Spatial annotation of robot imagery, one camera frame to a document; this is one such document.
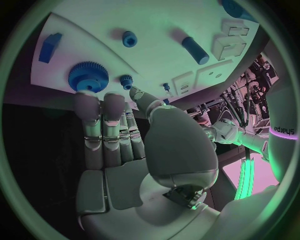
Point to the small blue gear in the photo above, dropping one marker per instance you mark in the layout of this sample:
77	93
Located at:
126	82

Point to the blue long cylinder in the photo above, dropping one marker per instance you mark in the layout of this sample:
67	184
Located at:
195	50

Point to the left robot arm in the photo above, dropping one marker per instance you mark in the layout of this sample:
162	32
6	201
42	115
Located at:
236	135

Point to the glowing light bar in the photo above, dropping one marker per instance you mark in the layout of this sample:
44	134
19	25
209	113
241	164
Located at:
245	178

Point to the white task board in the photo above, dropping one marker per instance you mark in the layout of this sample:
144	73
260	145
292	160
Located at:
152	61

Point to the large blue cylinder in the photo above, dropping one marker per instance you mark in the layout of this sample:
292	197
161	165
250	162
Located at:
234	9

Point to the cluttered workshop rack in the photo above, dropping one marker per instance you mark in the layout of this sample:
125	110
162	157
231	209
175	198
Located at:
253	90

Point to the large blue gear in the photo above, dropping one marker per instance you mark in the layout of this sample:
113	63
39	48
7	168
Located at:
88	76

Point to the blue short cylinder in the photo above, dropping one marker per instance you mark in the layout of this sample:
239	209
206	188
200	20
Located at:
129	39

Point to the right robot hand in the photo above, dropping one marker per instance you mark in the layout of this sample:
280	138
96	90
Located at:
122	187

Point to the blue block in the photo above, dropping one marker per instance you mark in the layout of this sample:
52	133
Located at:
49	48

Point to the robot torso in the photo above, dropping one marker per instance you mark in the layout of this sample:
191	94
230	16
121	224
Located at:
281	116

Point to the small blue peg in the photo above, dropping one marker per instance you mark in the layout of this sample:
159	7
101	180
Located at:
166	86

